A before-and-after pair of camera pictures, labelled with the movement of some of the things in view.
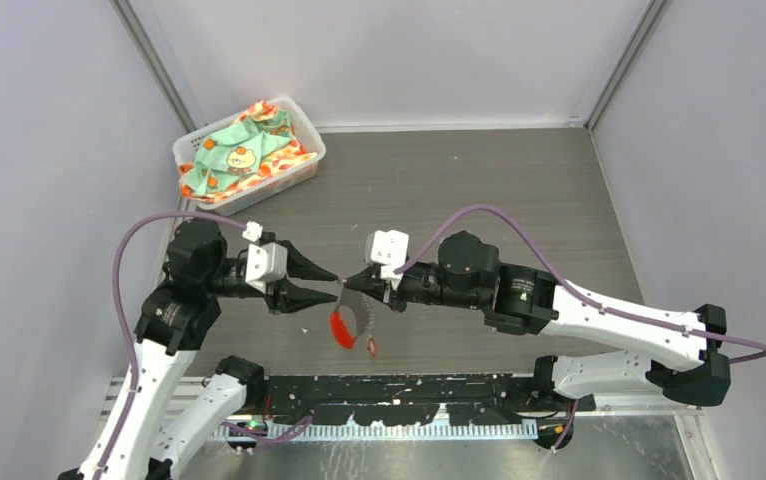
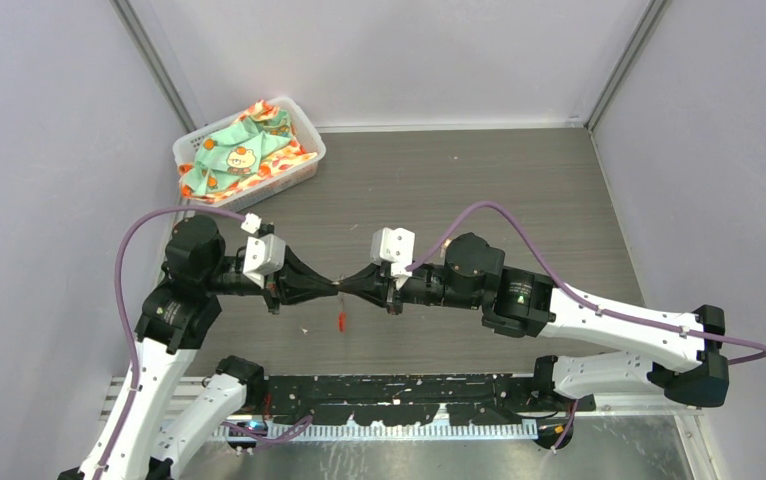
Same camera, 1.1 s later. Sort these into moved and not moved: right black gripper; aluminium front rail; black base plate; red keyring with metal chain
Moved: red keyring with metal chain
Not moved: black base plate; aluminium front rail; right black gripper
